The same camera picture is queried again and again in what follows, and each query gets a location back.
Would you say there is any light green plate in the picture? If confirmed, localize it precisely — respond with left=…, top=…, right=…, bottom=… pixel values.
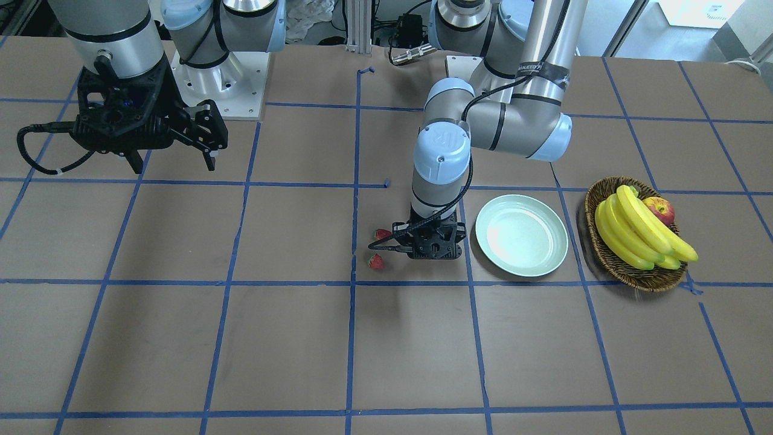
left=475, top=195, right=569, bottom=277

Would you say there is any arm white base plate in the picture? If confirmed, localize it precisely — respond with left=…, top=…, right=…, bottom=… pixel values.
left=445, top=55, right=483, bottom=82
left=171, top=52, right=272, bottom=121

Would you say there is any aluminium frame post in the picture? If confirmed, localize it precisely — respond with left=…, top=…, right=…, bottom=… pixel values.
left=342, top=1, right=374, bottom=57

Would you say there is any brown wicker basket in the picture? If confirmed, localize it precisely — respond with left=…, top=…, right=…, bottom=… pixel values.
left=582, top=176, right=698, bottom=292

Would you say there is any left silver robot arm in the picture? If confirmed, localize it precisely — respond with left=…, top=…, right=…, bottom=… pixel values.
left=370, top=1, right=587, bottom=260

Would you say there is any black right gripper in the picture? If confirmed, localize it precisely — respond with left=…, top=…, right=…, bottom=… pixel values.
left=69, top=57, right=228, bottom=175

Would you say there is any red strawberry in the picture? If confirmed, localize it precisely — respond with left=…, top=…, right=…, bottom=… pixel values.
left=373, top=228, right=392, bottom=240
left=367, top=253, right=385, bottom=270

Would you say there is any yellow banana bunch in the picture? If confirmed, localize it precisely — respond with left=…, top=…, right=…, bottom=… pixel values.
left=594, top=184, right=699, bottom=271

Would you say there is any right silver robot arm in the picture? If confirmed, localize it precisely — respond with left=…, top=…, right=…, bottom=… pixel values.
left=40, top=1, right=286, bottom=175

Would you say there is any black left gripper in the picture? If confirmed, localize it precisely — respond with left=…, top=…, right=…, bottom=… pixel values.
left=395, top=210, right=467, bottom=260

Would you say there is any red yellow apple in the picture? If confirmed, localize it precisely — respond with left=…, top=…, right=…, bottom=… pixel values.
left=643, top=196, right=675, bottom=226

